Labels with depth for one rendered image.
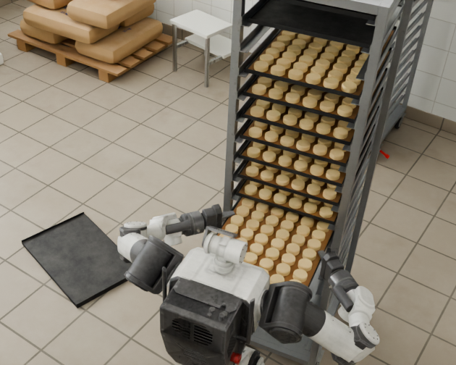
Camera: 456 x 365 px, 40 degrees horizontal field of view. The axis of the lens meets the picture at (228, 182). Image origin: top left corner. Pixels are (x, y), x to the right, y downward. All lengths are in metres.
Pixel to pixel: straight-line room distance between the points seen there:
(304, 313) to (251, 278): 0.18
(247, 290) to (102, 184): 2.43
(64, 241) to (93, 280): 0.36
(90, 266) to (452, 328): 1.92
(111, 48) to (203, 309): 3.63
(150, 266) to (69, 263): 1.71
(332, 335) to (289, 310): 0.16
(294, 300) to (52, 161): 2.83
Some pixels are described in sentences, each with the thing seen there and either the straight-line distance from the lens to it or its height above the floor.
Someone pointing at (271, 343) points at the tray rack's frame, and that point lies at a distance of 3.01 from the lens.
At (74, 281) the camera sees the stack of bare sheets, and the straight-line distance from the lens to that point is 3.47.
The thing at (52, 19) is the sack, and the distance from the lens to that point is 5.34.
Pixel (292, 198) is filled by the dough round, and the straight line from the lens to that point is 2.46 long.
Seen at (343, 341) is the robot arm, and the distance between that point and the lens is 1.89.
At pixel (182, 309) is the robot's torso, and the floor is 1.19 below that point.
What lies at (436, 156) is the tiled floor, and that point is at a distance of 4.66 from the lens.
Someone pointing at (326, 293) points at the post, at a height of 0.61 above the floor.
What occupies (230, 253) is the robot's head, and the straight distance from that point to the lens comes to 1.76.
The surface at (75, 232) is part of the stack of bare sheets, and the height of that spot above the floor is 0.02.
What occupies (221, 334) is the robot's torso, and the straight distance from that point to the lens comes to 1.72.
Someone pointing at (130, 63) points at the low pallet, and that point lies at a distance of 5.22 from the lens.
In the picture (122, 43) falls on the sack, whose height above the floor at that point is 0.25.
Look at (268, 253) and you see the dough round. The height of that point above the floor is 0.91.
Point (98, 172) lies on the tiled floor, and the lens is 4.20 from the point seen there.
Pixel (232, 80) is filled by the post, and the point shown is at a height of 1.46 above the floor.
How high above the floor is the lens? 2.52
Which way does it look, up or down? 38 degrees down
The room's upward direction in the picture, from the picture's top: 3 degrees clockwise
